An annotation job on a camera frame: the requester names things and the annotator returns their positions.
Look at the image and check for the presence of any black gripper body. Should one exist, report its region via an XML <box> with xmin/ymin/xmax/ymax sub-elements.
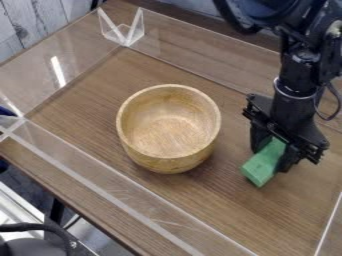
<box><xmin>243</xmin><ymin>78</ymin><xmax>330</xmax><ymax>164</ymax></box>

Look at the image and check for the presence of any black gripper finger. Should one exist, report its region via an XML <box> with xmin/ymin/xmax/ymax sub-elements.
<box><xmin>277</xmin><ymin>144</ymin><xmax>302</xmax><ymax>173</ymax></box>
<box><xmin>250</xmin><ymin>120</ymin><xmax>271</xmax><ymax>153</ymax></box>

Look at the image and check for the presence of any green rectangular block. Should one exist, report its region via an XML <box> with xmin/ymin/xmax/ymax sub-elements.
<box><xmin>241</xmin><ymin>138</ymin><xmax>286</xmax><ymax>188</ymax></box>

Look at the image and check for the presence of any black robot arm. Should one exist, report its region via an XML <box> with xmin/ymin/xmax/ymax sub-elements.
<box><xmin>213</xmin><ymin>0</ymin><xmax>342</xmax><ymax>172</ymax></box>

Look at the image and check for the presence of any brown wooden bowl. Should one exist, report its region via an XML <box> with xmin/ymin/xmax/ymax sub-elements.
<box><xmin>116</xmin><ymin>84</ymin><xmax>222</xmax><ymax>174</ymax></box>

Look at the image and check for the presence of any black table leg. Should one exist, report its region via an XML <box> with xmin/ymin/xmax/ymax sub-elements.
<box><xmin>50</xmin><ymin>199</ymin><xmax>66</xmax><ymax>224</ymax></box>

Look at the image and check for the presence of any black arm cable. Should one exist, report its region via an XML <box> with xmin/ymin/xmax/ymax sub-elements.
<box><xmin>313</xmin><ymin>82</ymin><xmax>342</xmax><ymax>122</ymax></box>

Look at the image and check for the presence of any clear acrylic barrier wall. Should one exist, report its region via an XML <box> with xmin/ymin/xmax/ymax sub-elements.
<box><xmin>0</xmin><ymin>0</ymin><xmax>342</xmax><ymax>256</ymax></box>

